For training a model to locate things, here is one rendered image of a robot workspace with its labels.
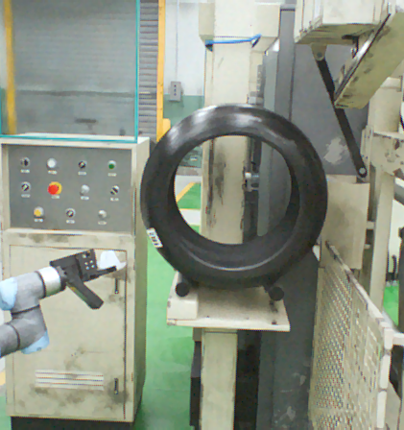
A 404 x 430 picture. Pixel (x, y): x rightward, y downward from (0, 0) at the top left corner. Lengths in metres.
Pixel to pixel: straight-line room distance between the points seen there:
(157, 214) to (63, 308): 0.95
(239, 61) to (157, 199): 0.59
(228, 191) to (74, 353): 1.01
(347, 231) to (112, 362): 1.14
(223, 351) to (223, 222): 0.49
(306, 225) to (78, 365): 1.30
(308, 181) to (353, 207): 0.38
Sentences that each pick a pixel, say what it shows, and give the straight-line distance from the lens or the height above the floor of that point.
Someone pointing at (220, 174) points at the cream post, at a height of 1.20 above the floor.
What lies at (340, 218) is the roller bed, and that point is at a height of 1.08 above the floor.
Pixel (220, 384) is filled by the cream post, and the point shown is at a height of 0.42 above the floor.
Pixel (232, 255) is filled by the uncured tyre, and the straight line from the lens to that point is 2.06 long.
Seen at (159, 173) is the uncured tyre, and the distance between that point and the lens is 1.76.
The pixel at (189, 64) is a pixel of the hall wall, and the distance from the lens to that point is 10.80.
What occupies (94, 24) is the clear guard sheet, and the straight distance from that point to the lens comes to 2.46.
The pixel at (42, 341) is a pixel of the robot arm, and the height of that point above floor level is 0.85.
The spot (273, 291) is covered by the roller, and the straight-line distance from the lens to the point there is 1.83.
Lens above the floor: 1.48
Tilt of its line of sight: 12 degrees down
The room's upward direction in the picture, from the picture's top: 2 degrees clockwise
